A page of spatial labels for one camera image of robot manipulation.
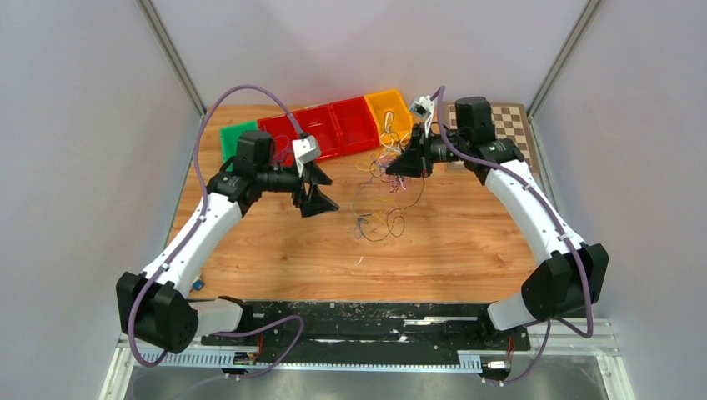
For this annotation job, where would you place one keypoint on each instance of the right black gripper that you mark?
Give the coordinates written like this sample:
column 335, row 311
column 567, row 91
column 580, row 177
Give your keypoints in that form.
column 408, row 163

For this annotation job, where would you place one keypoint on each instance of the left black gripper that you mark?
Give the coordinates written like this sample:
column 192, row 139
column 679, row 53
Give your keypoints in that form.
column 314, row 202

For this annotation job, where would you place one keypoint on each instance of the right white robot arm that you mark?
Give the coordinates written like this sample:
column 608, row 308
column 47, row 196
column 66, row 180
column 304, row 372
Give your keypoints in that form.
column 570, row 272

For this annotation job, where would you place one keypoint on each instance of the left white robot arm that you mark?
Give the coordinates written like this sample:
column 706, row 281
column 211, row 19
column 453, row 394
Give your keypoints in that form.
column 153, row 305

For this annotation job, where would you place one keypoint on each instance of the yellow plastic bin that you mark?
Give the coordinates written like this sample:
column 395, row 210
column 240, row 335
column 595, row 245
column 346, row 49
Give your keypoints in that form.
column 391, row 114

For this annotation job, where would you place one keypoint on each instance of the right red plastic bin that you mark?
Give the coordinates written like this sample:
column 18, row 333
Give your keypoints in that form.
column 357, row 127

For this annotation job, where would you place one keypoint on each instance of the red plastic bin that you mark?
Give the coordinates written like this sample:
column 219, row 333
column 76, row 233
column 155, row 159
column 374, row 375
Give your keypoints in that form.
column 283, row 133
column 318, row 121
column 357, row 127

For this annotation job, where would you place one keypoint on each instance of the left red plastic bin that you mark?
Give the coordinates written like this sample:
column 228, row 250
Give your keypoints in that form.
column 283, row 133

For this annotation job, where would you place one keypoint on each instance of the middle red plastic bin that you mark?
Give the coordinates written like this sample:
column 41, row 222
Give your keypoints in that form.
column 318, row 121

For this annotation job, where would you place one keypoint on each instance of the green plastic bin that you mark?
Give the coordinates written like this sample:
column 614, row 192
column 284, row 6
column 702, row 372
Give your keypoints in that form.
column 230, row 135

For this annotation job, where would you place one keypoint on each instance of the wooden chessboard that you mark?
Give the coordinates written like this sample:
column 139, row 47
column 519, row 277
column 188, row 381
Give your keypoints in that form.
column 510, row 121

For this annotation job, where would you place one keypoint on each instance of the white blue toy car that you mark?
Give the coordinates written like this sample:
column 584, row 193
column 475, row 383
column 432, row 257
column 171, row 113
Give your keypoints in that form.
column 198, row 284

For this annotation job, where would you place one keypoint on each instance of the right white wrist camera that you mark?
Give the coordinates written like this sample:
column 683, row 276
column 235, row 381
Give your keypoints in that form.
column 423, row 107

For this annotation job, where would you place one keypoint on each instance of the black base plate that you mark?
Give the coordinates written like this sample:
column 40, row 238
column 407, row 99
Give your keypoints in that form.
column 372, row 333

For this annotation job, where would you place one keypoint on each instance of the aluminium frame rail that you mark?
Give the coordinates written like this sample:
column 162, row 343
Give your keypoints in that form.
column 492, row 368

